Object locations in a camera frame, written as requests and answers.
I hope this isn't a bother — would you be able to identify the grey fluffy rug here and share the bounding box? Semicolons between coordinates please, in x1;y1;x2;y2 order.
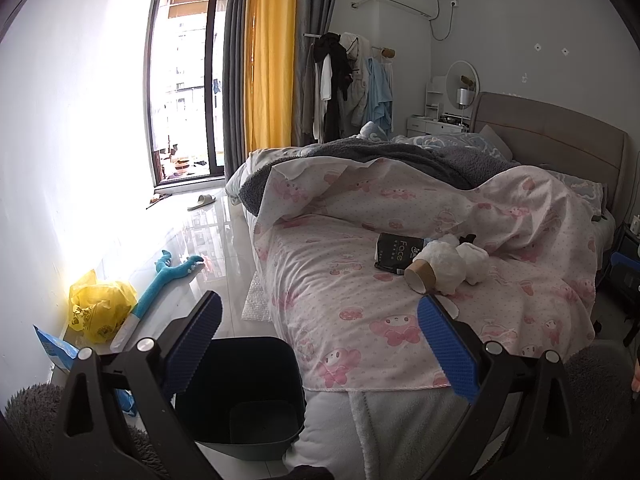
4;382;169;479

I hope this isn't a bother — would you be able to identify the blue dinosaur plush toy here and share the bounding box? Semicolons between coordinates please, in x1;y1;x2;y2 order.
110;249;204;352

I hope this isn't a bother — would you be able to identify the black sock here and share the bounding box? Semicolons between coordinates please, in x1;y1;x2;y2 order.
454;233;477;246

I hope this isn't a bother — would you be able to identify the round vanity mirror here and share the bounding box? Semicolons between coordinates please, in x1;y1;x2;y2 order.
445;60;480;110

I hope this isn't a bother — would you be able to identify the blue snack bag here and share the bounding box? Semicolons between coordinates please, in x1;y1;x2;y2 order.
34;326;79;373

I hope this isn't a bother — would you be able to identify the white mattress base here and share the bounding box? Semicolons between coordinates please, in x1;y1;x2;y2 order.
283;388;469;479

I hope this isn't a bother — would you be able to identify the yellow curtain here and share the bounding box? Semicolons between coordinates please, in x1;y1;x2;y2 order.
244;0;297;152

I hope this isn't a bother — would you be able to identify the white tissue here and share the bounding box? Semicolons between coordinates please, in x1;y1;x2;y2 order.
418;240;466;296

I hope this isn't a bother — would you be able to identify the blue grey pillow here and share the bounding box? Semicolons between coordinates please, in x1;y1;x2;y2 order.
393;132;513;162

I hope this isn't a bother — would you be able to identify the brown paper cup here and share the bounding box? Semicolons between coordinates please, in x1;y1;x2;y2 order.
404;259;436;295

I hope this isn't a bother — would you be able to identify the black face mask packet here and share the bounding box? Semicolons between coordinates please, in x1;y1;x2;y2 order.
374;233;430;275

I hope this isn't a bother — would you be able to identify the pink patterned duvet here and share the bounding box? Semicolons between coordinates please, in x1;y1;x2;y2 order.
252;156;599;391

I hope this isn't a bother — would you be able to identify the dark grey fleece blanket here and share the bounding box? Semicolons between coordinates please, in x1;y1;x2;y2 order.
238;138;522;217

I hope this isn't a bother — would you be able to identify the grey slipper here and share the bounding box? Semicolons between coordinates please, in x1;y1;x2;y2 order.
188;194;216;211

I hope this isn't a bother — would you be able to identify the grey upholstered headboard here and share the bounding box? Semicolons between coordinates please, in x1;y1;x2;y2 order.
471;92;634;224

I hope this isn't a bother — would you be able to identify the dark trash bin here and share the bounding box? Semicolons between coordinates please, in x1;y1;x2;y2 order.
175;336;306;462

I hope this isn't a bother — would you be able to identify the clothes rack with garments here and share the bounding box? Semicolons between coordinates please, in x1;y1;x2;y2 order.
303;32;396;143

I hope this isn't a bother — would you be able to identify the window with dark frame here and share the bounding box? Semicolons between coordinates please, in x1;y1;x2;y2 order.
146;0;228;186

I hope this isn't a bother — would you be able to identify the white fluffy tissue wad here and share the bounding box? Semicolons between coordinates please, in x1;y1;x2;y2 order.
456;243;489;285

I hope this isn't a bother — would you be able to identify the yellow plastic bag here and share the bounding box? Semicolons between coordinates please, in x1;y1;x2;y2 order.
67;270;138;344

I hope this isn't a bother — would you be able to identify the grey curtain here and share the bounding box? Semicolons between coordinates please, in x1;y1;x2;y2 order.
222;0;246;181

